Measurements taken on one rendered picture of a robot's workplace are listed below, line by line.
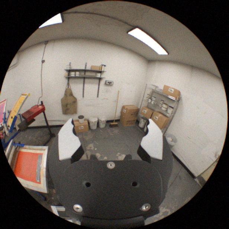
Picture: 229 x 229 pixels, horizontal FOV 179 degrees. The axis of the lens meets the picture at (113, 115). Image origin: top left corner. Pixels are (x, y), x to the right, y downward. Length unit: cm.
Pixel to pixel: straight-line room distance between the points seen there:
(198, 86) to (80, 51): 349
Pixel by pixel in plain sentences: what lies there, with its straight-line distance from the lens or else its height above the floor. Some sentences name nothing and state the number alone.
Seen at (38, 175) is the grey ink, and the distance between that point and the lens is 101.
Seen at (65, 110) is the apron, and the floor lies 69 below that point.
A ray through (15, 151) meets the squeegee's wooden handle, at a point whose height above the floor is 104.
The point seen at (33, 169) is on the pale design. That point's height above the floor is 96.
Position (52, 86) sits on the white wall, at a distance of 249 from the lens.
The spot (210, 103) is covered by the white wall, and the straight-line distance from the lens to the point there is 265.
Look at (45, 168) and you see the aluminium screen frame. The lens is 95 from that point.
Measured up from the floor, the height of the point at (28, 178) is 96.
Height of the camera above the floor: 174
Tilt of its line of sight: 28 degrees down
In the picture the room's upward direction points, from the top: 10 degrees clockwise
